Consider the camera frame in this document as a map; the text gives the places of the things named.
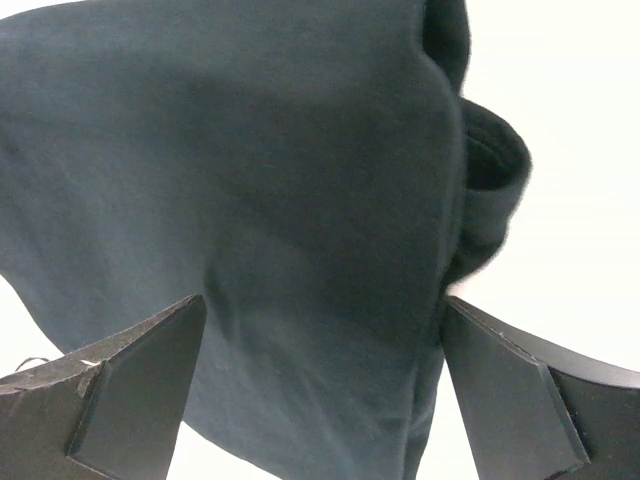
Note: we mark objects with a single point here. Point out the black t shirt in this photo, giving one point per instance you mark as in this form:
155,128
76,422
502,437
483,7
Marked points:
309,167

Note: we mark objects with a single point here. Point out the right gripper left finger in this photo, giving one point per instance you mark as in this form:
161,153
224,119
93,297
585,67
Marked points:
110,410

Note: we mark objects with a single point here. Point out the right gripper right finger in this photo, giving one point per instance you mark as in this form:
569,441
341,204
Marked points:
535,410

